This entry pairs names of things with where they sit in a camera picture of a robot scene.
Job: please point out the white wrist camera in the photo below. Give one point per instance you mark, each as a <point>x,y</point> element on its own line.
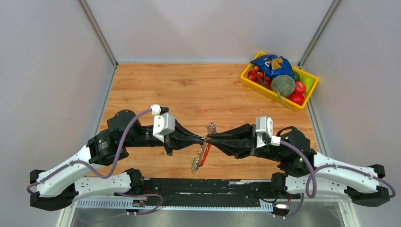
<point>164,122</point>
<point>264,132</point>

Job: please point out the red apple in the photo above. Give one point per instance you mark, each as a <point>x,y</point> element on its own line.
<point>297,98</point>
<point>300,87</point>

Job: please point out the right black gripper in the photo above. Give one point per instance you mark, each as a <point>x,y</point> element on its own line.
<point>239,149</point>

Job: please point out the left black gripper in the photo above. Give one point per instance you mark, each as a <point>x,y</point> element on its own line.
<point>180,138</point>

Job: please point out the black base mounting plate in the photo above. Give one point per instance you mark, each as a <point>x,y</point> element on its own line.
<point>207,192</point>

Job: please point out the red apple lower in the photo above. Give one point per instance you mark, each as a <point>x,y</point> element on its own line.
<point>297,98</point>

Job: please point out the red cherry tomatoes bunch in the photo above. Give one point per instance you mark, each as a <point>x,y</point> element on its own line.
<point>256,75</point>

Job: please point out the light green apple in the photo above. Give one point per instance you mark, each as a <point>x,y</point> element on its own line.
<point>308,83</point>

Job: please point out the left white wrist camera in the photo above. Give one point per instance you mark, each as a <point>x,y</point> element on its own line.
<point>164,122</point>

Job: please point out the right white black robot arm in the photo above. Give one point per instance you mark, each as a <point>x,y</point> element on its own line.
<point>301,169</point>

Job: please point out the green round melon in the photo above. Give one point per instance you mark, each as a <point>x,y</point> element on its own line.
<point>283,85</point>

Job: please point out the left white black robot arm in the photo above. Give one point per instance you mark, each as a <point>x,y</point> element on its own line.
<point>90,171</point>

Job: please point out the white slotted cable duct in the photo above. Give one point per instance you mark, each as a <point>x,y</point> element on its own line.
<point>131,204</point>

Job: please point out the red apple upper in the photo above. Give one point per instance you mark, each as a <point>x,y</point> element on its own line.
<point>300,87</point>

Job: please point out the aluminium frame rail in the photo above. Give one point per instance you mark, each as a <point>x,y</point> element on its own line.
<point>317,212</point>

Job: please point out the dark green fruit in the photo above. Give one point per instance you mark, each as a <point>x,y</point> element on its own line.
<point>296,76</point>

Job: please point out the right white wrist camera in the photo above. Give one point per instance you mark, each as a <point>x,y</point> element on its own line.
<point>264,132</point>

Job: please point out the blue chips bag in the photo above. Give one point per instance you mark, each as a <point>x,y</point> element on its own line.
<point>273,66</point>

